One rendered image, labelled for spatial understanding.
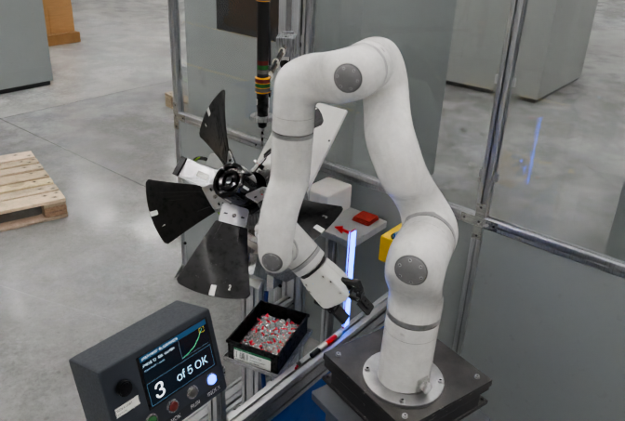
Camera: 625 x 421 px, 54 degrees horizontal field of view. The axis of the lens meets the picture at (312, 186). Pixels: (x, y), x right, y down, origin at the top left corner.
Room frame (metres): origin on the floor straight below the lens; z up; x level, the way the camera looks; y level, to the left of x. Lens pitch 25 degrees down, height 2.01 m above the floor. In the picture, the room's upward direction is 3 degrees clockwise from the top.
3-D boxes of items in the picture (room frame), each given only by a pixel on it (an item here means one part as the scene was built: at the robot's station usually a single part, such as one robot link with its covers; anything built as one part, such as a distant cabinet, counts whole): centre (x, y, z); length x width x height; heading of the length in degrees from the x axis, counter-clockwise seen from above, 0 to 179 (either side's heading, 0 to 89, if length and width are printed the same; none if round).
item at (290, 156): (1.22, 0.06, 1.42); 0.16 x 0.09 x 0.30; 166
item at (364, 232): (2.23, -0.09, 0.85); 0.36 x 0.24 x 0.03; 52
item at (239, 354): (1.48, 0.11, 0.85); 0.22 x 0.17 x 0.07; 158
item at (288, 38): (2.36, 0.12, 1.52); 0.10 x 0.07 x 0.09; 177
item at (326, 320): (2.23, -0.09, 0.42); 0.04 x 0.04 x 0.83; 52
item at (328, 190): (2.31, -0.05, 0.92); 0.17 x 0.16 x 0.11; 142
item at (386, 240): (1.74, -0.31, 1.02); 0.16 x 0.10 x 0.11; 142
